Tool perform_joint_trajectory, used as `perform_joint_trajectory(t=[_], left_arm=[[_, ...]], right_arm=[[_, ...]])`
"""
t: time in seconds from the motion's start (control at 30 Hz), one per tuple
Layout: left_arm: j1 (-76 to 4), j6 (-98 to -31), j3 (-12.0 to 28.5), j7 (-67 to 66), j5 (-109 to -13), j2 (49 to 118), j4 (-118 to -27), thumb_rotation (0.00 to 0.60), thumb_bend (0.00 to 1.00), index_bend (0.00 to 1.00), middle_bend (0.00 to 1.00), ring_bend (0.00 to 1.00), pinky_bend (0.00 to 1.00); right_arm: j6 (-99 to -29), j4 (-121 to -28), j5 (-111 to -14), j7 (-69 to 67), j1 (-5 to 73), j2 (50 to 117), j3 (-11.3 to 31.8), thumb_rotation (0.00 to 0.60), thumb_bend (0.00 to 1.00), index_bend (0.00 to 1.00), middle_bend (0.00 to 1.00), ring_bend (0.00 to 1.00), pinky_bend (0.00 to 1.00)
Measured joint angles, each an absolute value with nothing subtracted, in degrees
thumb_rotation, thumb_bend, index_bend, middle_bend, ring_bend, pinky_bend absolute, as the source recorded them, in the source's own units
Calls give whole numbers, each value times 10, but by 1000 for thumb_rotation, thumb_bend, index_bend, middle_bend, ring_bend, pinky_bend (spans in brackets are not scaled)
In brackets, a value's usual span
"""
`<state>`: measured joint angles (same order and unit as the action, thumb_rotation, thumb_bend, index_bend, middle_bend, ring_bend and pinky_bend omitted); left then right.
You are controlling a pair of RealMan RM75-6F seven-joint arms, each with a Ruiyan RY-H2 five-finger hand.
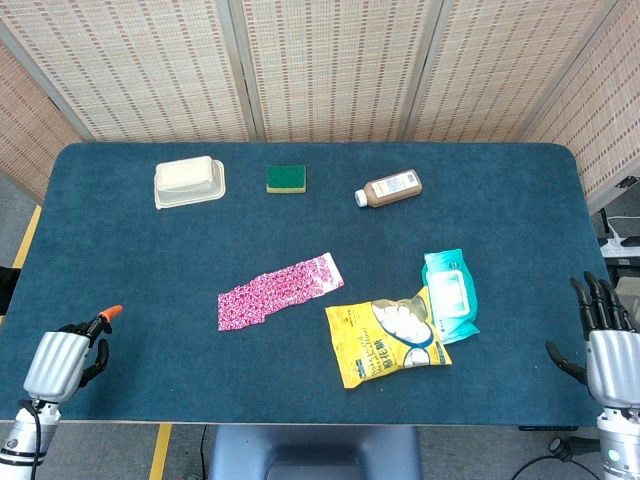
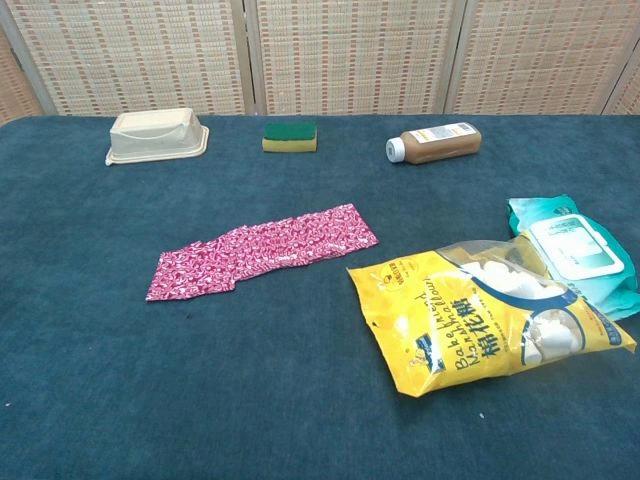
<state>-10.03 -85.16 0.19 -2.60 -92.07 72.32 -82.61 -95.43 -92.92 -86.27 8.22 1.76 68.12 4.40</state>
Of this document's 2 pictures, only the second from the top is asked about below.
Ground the long pink patterned wrapper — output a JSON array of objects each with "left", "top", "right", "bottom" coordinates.
[{"left": 145, "top": 202, "right": 380, "bottom": 303}]

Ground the green and yellow sponge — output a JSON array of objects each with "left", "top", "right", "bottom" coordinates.
[{"left": 261, "top": 123, "right": 319, "bottom": 154}]

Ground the yellow marshmallow bag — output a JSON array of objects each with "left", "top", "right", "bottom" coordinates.
[{"left": 346, "top": 234, "right": 639, "bottom": 399}]

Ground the brown bottle with white cap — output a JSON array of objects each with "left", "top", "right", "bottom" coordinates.
[{"left": 385, "top": 122, "right": 483, "bottom": 165}]

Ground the blue felt table cover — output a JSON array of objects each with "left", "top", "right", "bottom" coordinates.
[{"left": 0, "top": 114, "right": 640, "bottom": 480}]

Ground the woven folding screen panel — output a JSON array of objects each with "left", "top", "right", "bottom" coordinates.
[
  {"left": 602, "top": 62, "right": 640, "bottom": 117},
  {"left": 0, "top": 24, "right": 44, "bottom": 126},
  {"left": 243, "top": 0, "right": 469, "bottom": 117},
  {"left": 444, "top": 0, "right": 640, "bottom": 117},
  {"left": 0, "top": 0, "right": 251, "bottom": 117}
]

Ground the beige plastic food container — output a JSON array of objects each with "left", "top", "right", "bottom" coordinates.
[{"left": 104, "top": 107, "right": 210, "bottom": 166}]

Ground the teal wet wipes pack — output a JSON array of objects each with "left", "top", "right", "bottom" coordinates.
[{"left": 504, "top": 193, "right": 640, "bottom": 321}]

